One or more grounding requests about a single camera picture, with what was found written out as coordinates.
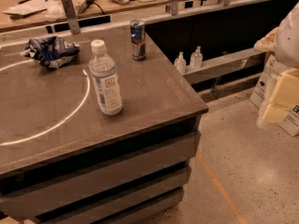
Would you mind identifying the redbull can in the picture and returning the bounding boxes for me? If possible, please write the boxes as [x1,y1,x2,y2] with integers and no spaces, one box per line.
[130,20,146,61]

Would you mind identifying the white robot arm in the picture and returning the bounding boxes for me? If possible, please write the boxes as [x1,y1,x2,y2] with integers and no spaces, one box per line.
[250,3,299,136]

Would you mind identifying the blue crumpled chip bag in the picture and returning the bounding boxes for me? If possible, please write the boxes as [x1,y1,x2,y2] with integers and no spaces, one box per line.
[21,35,79,69]

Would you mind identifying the small clear bottle left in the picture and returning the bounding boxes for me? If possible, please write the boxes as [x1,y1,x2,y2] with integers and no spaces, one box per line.
[174,51,186,75]

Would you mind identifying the small clear bottle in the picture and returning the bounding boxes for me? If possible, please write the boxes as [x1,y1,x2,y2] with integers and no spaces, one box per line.
[190,46,203,68]
[174,51,186,75]

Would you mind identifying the clear plastic water bottle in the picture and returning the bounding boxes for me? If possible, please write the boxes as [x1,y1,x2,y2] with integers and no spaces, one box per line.
[89,39,122,116]

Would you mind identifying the small clear bottle right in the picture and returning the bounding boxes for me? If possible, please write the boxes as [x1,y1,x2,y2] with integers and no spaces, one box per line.
[190,46,203,68]

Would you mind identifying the grey drawer cabinet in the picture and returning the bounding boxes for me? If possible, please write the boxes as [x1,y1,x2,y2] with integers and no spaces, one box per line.
[0,117,200,224]

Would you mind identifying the white corova cardboard box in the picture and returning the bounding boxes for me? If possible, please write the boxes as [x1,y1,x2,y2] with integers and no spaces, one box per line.
[249,55,299,136]

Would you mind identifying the grey power strip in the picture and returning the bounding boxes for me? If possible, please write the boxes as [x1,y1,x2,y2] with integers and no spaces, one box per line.
[75,0,94,13]

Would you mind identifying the white crumpled mask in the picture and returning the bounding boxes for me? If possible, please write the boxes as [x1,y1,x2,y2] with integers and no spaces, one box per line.
[44,4,65,21]

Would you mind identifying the white papers on desk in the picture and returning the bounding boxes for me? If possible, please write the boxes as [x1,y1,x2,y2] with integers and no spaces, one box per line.
[3,0,52,15]

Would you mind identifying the black pen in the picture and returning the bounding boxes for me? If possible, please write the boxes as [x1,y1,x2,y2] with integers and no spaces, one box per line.
[18,0,32,5]

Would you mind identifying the metal shelf rail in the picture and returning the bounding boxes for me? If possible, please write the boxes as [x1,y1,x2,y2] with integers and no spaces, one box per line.
[183,48,265,84]

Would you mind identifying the metal bracket post left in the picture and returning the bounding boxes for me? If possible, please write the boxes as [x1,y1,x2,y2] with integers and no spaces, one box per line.
[61,0,80,35]

